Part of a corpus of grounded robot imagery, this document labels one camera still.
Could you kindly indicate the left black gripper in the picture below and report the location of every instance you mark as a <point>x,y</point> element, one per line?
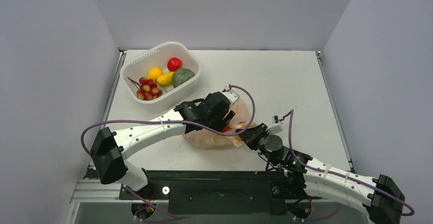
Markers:
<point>224,117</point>

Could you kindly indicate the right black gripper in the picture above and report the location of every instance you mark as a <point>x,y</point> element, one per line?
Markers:
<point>254,133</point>

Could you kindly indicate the translucent orange plastic bag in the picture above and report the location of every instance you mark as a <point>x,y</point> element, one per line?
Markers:
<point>207,140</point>

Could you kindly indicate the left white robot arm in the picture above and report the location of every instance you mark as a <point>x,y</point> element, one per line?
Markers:
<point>111,150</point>

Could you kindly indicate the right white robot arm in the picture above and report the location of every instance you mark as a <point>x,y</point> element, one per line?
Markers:
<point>377,197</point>

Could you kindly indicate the green fake avocado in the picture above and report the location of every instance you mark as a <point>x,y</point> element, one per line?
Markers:
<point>181,76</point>

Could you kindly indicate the yellow fake mango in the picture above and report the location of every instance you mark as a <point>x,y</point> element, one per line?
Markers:
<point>165,79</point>

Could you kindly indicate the red fake grape bunch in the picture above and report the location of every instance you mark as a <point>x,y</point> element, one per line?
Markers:
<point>146,89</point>

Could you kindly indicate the yellow fake lemon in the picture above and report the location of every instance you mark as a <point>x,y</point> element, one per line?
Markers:
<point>154,73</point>

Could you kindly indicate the white plastic basket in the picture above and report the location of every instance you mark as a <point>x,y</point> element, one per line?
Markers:
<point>158,57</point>

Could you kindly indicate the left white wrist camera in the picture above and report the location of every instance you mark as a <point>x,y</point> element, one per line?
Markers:
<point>231,95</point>

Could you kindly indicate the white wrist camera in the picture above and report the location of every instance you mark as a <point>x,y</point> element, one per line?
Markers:
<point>276,126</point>
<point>231,95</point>

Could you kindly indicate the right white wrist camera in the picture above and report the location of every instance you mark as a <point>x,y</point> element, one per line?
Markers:
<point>276,126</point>

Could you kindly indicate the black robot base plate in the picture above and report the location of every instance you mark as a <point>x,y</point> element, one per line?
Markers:
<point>217,192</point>

